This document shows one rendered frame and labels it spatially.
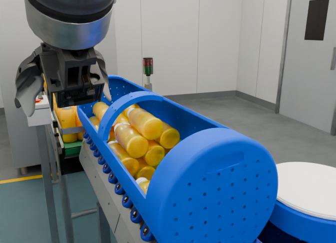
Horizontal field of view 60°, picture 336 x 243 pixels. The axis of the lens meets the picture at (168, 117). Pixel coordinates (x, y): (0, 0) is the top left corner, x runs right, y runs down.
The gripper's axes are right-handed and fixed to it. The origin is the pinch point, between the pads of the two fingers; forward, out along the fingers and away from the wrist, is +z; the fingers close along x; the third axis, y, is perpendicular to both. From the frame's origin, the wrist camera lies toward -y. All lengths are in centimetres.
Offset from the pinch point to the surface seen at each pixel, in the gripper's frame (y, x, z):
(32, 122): -37, -3, 84
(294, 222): 37, 43, 11
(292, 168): 26, 59, 19
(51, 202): -7, -3, 121
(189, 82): -213, 308, 405
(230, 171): 22.5, 24.7, -0.6
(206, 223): 29.3, 19.2, 6.0
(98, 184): 4, 12, 62
